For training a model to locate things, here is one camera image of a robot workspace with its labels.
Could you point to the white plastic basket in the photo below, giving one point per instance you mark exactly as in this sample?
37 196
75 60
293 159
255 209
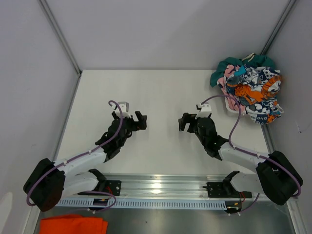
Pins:
230 112

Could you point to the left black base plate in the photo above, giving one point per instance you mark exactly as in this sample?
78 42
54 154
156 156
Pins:
111 186

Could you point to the white slotted cable duct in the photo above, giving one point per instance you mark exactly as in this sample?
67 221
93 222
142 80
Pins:
143 203

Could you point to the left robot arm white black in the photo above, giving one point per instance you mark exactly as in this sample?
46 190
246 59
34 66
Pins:
52 181

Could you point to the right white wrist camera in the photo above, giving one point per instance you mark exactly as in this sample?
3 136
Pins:
204 110

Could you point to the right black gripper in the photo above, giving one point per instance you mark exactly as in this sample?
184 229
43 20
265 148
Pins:
186 116

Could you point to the aluminium mounting rail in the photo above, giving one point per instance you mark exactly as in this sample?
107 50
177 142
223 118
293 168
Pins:
164 186

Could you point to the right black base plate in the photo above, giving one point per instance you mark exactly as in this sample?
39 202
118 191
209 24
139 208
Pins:
222 190

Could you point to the folded orange shorts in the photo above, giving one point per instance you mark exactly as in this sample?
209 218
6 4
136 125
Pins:
73 224

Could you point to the patterned orange blue shorts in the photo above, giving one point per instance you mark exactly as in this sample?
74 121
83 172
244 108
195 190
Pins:
255 89

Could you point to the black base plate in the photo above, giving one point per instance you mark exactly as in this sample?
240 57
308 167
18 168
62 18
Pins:
111 186
222 190

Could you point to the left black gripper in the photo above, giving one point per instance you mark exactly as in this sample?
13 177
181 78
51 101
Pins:
141 124

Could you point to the teal green shorts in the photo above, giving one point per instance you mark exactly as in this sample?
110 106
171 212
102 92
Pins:
253 60

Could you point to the pink patterned shorts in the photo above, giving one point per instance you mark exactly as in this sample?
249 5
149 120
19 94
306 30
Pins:
221 82

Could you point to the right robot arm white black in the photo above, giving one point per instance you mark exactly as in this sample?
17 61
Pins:
272 175

